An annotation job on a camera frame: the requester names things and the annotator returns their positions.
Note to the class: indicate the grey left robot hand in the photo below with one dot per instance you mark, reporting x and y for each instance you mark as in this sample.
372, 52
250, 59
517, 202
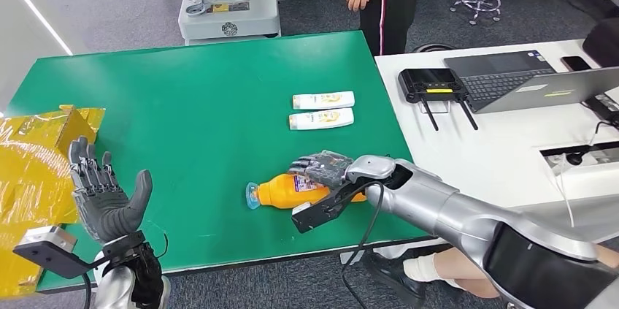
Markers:
106, 210

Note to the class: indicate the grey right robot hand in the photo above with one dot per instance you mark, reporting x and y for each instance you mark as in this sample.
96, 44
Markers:
324, 169

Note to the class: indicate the orange bottle with clear cap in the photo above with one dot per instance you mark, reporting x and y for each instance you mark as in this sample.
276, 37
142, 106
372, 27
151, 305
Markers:
280, 193

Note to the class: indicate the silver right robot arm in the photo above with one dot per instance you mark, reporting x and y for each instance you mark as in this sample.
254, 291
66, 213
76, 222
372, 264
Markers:
435, 200

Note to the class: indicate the white shampoo bottle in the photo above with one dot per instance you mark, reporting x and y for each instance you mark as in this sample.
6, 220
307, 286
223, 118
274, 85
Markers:
321, 100
321, 119

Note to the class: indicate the standing person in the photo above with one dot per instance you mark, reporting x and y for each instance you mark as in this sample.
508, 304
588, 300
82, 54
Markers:
391, 11

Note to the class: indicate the chrome chair base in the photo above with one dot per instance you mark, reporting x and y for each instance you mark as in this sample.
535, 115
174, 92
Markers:
481, 5

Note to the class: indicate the black round floor base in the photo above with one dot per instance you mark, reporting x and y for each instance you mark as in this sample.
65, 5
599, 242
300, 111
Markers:
433, 47

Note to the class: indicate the yellow taped cardboard box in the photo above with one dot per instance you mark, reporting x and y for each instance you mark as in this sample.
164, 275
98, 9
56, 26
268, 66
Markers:
29, 176

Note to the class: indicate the black router with antennas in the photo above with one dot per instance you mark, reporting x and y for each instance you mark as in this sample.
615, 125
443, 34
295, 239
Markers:
430, 85

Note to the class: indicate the white machine base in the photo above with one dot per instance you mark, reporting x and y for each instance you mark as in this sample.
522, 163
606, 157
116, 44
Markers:
229, 11

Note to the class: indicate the grey open laptop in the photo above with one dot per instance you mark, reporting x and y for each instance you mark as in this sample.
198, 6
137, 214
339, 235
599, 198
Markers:
498, 82

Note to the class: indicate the seated person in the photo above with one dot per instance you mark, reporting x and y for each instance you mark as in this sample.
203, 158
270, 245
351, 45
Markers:
425, 268

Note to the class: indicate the black smartphone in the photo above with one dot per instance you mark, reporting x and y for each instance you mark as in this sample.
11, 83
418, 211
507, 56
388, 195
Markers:
576, 63

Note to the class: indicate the black chair back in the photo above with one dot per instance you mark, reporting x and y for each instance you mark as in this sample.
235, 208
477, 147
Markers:
604, 41

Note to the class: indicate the black power adapter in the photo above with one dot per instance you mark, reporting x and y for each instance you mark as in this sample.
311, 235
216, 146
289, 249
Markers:
602, 107

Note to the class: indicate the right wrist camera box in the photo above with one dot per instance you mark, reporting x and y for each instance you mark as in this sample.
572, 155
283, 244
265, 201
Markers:
314, 215

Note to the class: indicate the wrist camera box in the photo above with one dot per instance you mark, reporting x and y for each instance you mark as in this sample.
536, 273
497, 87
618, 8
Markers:
46, 241
314, 215

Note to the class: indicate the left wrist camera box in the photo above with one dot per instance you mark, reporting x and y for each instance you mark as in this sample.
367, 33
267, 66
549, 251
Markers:
46, 241

